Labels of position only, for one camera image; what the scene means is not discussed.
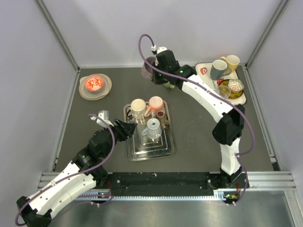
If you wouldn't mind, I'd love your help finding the blue patterned small bowl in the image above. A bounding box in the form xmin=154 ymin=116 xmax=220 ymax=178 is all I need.
xmin=228 ymin=79 xmax=244 ymax=93

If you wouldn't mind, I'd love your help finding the grey ceramic plate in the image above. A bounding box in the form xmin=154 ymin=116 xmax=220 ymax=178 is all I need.
xmin=79 ymin=74 xmax=112 ymax=101

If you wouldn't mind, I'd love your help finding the light green ceramic mug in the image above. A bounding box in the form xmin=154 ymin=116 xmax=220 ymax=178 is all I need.
xmin=163 ymin=82 xmax=175 ymax=89

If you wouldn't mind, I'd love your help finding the grey slotted cable duct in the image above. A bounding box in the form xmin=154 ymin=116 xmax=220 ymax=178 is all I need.
xmin=47 ymin=189 xmax=249 ymax=201

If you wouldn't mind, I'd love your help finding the red patterned bowl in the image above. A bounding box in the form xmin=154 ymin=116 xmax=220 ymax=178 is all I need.
xmin=85 ymin=76 xmax=104 ymax=93

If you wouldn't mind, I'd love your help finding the cream ceramic mug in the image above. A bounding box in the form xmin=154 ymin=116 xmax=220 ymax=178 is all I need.
xmin=131 ymin=98 xmax=146 ymax=119

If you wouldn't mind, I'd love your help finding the purple ceramic mug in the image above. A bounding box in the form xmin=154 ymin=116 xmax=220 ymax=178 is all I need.
xmin=141 ymin=57 xmax=156 ymax=80

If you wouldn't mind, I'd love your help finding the silver metal tray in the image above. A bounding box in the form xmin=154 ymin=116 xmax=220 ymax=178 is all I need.
xmin=124 ymin=102 xmax=175 ymax=161

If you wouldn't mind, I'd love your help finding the pale yellow mug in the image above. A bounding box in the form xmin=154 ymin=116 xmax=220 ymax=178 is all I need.
xmin=220 ymin=55 xmax=240 ymax=71

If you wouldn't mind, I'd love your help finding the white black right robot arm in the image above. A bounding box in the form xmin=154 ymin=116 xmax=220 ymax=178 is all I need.
xmin=149 ymin=47 xmax=245 ymax=189

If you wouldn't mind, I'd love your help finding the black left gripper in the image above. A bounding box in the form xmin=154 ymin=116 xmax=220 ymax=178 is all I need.
xmin=101 ymin=118 xmax=137 ymax=158

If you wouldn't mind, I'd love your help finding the light grey ceramic mug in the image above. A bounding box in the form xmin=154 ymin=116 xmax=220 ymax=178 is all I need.
xmin=142 ymin=118 xmax=162 ymax=140

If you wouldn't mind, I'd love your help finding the brown striped small mug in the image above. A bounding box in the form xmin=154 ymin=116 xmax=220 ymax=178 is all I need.
xmin=156 ymin=110 xmax=170 ymax=128

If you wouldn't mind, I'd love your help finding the pink ceramic mug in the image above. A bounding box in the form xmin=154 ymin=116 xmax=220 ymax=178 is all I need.
xmin=144 ymin=96 xmax=164 ymax=117

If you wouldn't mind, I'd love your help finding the clear glass cup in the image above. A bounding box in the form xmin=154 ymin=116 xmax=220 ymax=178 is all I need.
xmin=217 ymin=85 xmax=231 ymax=99

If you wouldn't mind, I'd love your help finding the dark grey tall mug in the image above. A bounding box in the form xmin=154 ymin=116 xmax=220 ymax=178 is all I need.
xmin=210 ymin=60 xmax=232 ymax=80

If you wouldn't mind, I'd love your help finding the strawberry print white tray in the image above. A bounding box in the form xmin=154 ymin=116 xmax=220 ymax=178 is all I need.
xmin=195 ymin=63 xmax=247 ymax=105

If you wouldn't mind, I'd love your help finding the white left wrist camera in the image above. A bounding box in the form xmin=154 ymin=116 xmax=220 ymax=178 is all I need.
xmin=96 ymin=110 xmax=114 ymax=128

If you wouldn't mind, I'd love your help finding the yellow ceramic bowl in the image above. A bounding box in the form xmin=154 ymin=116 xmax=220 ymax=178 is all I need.
xmin=218 ymin=79 xmax=244 ymax=99

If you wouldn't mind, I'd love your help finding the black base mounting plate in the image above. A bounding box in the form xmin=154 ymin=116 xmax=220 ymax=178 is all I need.
xmin=80 ymin=171 xmax=250 ymax=197

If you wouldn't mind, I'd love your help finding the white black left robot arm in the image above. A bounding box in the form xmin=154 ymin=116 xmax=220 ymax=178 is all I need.
xmin=15 ymin=114 xmax=137 ymax=227

